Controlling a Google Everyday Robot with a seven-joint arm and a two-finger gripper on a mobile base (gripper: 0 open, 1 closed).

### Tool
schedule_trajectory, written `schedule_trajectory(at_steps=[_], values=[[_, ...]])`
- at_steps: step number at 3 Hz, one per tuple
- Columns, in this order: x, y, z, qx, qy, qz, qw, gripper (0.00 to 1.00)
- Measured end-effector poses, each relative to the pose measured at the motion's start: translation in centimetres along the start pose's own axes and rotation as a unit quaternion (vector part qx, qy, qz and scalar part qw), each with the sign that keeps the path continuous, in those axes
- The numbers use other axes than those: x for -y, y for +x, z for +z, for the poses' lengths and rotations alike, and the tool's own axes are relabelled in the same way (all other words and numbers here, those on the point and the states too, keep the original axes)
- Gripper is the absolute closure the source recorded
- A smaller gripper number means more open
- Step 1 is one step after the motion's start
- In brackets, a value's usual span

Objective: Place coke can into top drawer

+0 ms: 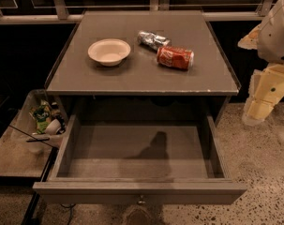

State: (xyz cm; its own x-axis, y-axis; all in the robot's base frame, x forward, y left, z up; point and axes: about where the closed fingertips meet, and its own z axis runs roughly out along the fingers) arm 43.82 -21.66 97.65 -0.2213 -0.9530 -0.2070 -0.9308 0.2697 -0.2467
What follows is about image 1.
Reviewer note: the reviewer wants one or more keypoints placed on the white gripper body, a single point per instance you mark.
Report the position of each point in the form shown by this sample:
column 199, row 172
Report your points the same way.
column 276, row 37

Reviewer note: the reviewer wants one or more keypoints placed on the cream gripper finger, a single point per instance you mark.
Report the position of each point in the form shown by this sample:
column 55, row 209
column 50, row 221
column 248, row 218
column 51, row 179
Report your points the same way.
column 258, row 107
column 249, row 42

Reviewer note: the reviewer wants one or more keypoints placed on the red coke can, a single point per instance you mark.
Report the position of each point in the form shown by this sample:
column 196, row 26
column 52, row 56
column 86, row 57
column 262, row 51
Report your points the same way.
column 174, row 57

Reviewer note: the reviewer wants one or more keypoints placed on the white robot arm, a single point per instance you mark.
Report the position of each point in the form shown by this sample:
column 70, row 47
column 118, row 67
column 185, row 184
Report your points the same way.
column 270, row 45

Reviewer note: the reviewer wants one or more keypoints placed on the grey cabinet with top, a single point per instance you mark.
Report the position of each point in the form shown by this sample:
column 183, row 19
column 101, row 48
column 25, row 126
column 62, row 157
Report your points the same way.
column 140, row 74

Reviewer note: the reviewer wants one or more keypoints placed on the crushed silver can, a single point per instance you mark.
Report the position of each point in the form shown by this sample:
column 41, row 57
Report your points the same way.
column 152, row 40

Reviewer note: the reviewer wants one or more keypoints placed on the metal drawer knob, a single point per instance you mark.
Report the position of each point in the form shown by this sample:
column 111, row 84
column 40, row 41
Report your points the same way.
column 141, row 200

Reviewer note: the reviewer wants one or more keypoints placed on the open grey top drawer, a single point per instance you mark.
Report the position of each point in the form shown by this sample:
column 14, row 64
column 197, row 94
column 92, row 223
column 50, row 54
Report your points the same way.
column 167, row 163

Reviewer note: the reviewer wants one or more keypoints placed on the white paper bowl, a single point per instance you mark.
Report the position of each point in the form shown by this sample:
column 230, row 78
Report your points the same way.
column 109, row 52

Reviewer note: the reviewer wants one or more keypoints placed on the metal window railing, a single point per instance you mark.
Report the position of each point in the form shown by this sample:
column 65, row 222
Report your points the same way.
column 71, row 11

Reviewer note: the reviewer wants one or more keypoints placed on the white cup in bin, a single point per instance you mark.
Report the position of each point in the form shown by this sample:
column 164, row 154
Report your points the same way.
column 53, row 127

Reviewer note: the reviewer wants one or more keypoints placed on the green snack bag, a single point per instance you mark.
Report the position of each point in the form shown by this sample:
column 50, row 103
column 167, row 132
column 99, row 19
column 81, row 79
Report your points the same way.
column 42, row 115

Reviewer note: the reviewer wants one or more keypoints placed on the clear plastic bin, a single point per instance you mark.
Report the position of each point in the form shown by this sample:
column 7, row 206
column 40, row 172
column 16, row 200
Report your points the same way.
column 22, row 151

